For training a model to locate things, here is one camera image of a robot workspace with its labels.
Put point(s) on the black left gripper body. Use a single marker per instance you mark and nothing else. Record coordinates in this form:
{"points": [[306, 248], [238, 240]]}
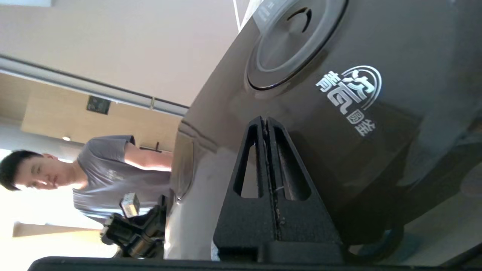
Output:
{"points": [[139, 233]]}

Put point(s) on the grey ceiling rail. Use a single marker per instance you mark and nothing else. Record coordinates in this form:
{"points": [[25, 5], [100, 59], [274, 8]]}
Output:
{"points": [[75, 81]]}

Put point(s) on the black rice cooker body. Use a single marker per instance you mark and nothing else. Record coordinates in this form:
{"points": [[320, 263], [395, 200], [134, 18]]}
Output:
{"points": [[444, 195]]}

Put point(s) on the person in white shirt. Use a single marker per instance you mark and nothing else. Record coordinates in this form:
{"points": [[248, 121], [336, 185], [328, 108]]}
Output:
{"points": [[101, 169]]}

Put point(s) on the dark wall plaque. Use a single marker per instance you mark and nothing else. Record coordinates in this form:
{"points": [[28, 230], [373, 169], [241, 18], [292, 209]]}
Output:
{"points": [[98, 105]]}

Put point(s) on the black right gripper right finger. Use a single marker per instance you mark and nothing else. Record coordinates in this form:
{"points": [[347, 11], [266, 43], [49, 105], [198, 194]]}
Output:
{"points": [[305, 229]]}

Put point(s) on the black rice cooker lid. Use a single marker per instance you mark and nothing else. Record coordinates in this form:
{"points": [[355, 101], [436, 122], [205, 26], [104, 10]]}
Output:
{"points": [[320, 56]]}

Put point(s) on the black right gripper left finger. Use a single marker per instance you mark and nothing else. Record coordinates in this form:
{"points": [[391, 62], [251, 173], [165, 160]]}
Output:
{"points": [[244, 226]]}

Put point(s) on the wooden cabinet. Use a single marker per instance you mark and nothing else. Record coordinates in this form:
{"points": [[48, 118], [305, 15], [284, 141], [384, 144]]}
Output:
{"points": [[56, 113]]}

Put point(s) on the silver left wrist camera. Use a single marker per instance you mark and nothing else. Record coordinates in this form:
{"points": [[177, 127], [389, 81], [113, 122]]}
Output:
{"points": [[130, 205]]}

